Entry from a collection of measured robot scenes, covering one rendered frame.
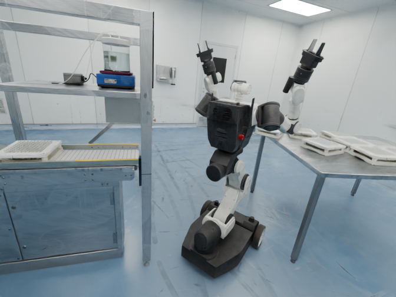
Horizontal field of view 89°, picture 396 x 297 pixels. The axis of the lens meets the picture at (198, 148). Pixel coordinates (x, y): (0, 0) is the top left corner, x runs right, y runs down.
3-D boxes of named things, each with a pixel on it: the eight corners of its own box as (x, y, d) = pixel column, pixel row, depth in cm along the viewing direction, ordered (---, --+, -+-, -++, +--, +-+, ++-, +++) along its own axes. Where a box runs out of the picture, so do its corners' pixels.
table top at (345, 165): (375, 139, 251) (376, 136, 250) (509, 185, 148) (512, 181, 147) (259, 131, 235) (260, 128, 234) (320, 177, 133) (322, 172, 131)
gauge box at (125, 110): (141, 119, 146) (140, 91, 139) (141, 123, 137) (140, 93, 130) (108, 118, 140) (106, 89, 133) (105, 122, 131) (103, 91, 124)
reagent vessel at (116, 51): (131, 72, 127) (130, 39, 121) (130, 72, 114) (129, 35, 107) (105, 70, 123) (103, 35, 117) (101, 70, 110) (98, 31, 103)
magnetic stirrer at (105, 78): (135, 86, 135) (135, 72, 131) (135, 89, 115) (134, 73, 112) (103, 85, 129) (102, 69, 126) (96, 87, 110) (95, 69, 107)
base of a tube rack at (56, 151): (63, 149, 135) (62, 147, 134) (48, 165, 113) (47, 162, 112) (19, 150, 128) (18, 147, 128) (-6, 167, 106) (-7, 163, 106)
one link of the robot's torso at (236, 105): (243, 163, 114) (254, 99, 102) (194, 147, 131) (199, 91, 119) (260, 150, 137) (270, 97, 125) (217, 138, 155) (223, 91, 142)
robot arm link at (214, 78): (214, 65, 151) (218, 81, 156) (201, 70, 149) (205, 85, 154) (220, 65, 141) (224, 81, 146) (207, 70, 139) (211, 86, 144)
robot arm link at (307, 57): (316, 58, 100) (304, 81, 109) (329, 58, 104) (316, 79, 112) (298, 49, 108) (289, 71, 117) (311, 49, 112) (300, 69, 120)
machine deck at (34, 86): (140, 92, 140) (140, 86, 138) (140, 100, 105) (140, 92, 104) (35, 86, 123) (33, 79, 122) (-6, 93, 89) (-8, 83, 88)
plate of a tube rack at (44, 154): (62, 142, 133) (61, 139, 133) (46, 157, 111) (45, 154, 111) (17, 143, 127) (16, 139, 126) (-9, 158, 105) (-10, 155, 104)
